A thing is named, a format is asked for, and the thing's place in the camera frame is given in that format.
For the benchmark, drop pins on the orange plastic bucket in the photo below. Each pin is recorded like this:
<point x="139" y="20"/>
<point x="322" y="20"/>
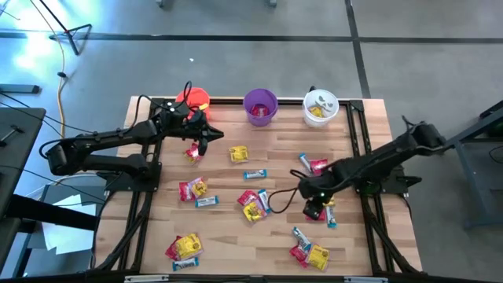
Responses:
<point x="196" y="98"/>

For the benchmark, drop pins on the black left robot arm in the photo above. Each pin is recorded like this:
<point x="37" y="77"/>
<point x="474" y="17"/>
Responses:
<point x="118" y="135"/>

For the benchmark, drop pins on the black desk beam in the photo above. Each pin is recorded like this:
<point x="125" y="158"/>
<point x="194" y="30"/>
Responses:
<point x="47" y="212"/>

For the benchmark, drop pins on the white paper sheets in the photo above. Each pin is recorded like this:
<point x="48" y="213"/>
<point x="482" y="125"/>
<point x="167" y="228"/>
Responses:
<point x="64" y="239"/>

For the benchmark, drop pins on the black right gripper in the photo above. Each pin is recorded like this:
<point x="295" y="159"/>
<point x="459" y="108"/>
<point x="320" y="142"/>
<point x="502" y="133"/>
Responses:
<point x="314" y="186"/>

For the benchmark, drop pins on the grey furniture foot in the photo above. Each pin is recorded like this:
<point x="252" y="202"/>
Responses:
<point x="161" y="3"/>

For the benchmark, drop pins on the silver flat snack packet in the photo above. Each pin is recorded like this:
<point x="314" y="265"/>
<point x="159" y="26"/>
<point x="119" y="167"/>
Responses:
<point x="304" y="162"/>

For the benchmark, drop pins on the yellow candy pack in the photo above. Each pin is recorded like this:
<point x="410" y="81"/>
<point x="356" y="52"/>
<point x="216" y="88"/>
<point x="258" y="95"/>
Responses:
<point x="318" y="257"/>
<point x="239" y="154"/>
<point x="316" y="112"/>
<point x="253" y="211"/>
<point x="199" y="188"/>
<point x="188" y="245"/>
<point x="331" y="203"/>

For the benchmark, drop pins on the red candy pack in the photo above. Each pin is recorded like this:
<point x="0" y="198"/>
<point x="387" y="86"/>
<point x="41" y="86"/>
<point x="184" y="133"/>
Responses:
<point x="247" y="196"/>
<point x="297" y="253"/>
<point x="321" y="217"/>
<point x="259" y="111"/>
<point x="171" y="251"/>
<point x="192" y="154"/>
<point x="319" y="166"/>
<point x="184" y="192"/>

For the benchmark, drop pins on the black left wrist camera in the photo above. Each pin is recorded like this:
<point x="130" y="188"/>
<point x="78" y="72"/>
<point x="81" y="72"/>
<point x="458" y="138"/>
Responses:
<point x="195" y="119"/>

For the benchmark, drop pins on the black desk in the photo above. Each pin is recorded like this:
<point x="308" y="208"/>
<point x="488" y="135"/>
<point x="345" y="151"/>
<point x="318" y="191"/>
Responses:
<point x="17" y="157"/>

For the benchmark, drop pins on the white plastic bucket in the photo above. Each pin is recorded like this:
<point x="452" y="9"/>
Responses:
<point x="314" y="122"/>

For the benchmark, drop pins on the silver metal bracket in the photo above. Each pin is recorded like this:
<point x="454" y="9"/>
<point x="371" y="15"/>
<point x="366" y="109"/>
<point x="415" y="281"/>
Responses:
<point x="365" y="280"/>
<point x="146" y="278"/>

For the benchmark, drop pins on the black flat bar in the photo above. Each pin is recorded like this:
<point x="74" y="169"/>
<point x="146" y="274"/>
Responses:
<point x="19" y="89"/>

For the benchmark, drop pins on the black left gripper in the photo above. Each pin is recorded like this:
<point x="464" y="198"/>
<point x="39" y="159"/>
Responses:
<point x="177" y="126"/>

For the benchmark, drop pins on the black tripod stand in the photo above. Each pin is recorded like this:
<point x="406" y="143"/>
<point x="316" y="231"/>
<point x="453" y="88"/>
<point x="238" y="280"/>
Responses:
<point x="59" y="22"/>

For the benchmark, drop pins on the grey metal table frame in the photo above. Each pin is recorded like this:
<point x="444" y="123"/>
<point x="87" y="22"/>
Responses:
<point x="467" y="184"/>

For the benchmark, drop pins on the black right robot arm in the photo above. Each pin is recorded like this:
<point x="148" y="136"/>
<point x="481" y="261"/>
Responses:
<point x="377" y="159"/>

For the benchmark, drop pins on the purple plastic bucket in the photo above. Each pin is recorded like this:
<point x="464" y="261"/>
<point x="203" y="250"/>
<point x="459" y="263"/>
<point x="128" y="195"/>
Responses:
<point x="249" y="103"/>

